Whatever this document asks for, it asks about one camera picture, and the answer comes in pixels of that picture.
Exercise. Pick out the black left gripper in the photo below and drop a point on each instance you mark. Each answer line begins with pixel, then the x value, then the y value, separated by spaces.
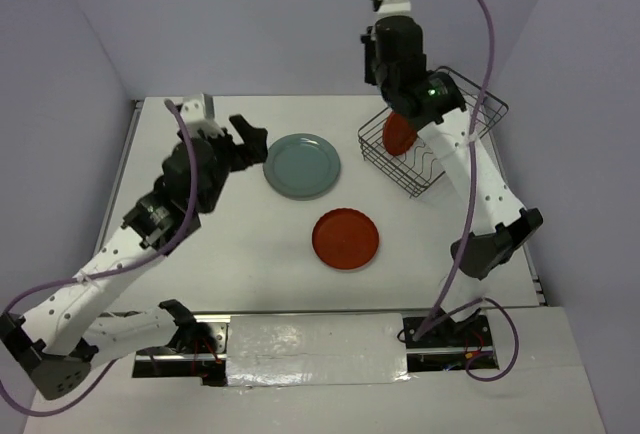
pixel 251 151

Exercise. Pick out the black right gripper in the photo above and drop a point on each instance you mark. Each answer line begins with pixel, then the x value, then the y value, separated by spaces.
pixel 368 39

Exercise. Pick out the light blue round plate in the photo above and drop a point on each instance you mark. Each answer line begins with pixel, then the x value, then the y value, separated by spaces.
pixel 302 166

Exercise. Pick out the orange fluted plate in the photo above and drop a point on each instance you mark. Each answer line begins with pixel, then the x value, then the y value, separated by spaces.
pixel 345 239
pixel 397 135

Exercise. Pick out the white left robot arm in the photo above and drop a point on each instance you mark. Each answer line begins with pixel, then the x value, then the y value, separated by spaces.
pixel 60 341

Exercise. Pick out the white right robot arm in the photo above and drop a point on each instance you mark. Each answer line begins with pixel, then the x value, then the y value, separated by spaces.
pixel 497 223

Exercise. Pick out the silver taped base cover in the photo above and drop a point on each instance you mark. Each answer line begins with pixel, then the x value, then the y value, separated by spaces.
pixel 315 350

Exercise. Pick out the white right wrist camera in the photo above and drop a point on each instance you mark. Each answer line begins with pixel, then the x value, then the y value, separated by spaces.
pixel 387 8

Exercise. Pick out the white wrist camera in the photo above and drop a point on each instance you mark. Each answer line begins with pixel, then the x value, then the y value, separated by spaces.
pixel 198 114
pixel 387 8

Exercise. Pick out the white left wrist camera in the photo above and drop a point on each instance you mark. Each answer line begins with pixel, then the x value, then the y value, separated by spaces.
pixel 198 114

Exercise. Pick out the grey wire dish rack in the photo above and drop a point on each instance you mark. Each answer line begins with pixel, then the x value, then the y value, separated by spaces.
pixel 418 169

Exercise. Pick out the aluminium table frame rail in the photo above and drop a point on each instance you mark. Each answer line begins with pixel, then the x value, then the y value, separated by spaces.
pixel 108 225

